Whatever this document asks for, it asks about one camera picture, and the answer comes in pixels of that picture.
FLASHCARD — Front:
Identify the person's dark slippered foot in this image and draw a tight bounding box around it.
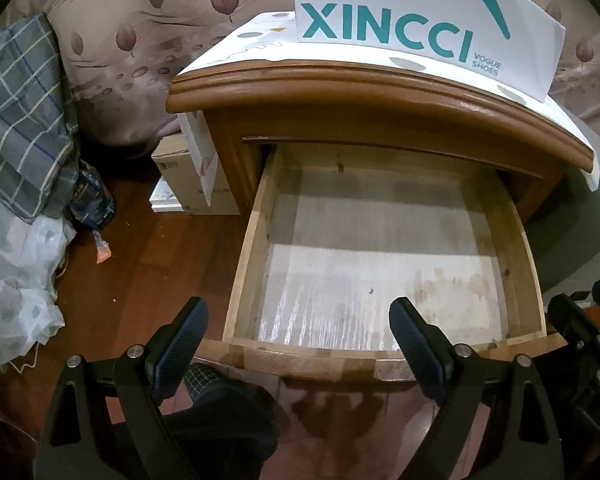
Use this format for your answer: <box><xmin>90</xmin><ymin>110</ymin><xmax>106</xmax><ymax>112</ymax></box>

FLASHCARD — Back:
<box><xmin>167</xmin><ymin>362</ymin><xmax>281</xmax><ymax>480</ymax></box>

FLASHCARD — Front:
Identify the grey plaid blanket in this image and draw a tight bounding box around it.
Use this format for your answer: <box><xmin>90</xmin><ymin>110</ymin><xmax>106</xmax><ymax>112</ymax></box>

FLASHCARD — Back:
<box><xmin>0</xmin><ymin>12</ymin><xmax>81</xmax><ymax>221</ymax></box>

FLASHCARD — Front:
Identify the blue plastic packet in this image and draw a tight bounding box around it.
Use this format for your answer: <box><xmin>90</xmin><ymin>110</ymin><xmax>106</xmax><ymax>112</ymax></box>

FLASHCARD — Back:
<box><xmin>69</xmin><ymin>160</ymin><xmax>117</xmax><ymax>228</ymax></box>

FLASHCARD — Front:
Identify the cardboard box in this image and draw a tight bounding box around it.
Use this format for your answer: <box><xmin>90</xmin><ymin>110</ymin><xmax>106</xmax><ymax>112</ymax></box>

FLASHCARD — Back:
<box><xmin>151</xmin><ymin>132</ymin><xmax>243</xmax><ymax>217</ymax></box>

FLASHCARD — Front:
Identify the orange wrapper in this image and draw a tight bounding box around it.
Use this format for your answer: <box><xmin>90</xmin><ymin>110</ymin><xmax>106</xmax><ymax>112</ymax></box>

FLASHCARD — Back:
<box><xmin>92</xmin><ymin>230</ymin><xmax>111</xmax><ymax>265</ymax></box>

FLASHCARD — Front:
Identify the beige leaf-print fabric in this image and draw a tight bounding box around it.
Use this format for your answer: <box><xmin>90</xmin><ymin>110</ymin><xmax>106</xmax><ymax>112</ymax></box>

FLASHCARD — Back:
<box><xmin>7</xmin><ymin>0</ymin><xmax>600</xmax><ymax>148</ymax></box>

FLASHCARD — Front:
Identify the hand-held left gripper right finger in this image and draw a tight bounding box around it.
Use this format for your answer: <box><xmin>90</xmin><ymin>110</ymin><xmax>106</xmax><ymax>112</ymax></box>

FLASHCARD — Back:
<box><xmin>388</xmin><ymin>297</ymin><xmax>571</xmax><ymax>480</ymax></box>

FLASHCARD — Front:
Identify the white sheer cloth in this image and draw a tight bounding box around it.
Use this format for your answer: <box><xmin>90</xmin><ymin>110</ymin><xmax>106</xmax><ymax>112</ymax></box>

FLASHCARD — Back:
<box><xmin>0</xmin><ymin>180</ymin><xmax>78</xmax><ymax>376</ymax></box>

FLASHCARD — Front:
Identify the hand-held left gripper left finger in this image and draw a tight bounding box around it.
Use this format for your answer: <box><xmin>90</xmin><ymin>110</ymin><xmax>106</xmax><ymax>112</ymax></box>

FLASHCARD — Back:
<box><xmin>32</xmin><ymin>296</ymin><xmax>211</xmax><ymax>480</ymax></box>

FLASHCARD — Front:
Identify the flat white board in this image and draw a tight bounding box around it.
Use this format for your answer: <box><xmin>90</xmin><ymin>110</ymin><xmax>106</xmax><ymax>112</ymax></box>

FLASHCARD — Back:
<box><xmin>147</xmin><ymin>180</ymin><xmax>188</xmax><ymax>212</ymax></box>

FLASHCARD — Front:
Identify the wooden drawer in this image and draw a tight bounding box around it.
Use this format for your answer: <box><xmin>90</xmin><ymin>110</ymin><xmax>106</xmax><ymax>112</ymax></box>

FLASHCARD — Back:
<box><xmin>200</xmin><ymin>141</ymin><xmax>570</xmax><ymax>383</ymax></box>

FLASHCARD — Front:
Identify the white dotted table cloth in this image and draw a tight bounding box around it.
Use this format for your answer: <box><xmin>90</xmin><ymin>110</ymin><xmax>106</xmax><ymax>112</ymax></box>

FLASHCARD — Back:
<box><xmin>174</xmin><ymin>10</ymin><xmax>600</xmax><ymax>192</ymax></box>

